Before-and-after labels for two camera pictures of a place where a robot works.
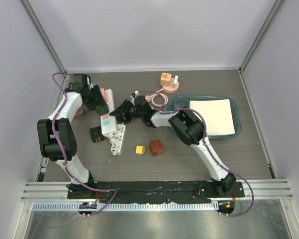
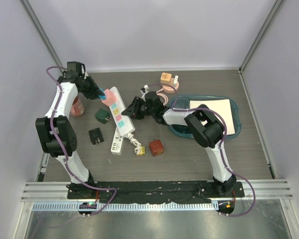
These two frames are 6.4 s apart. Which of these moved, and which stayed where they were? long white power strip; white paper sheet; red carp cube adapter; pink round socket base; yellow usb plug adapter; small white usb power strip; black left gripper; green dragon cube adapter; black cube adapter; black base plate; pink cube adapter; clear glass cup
Moved: black left gripper; green dragon cube adapter; long white power strip; pink cube adapter
Stayed: white paper sheet; red carp cube adapter; yellow usb plug adapter; pink round socket base; black base plate; small white usb power strip; clear glass cup; black cube adapter
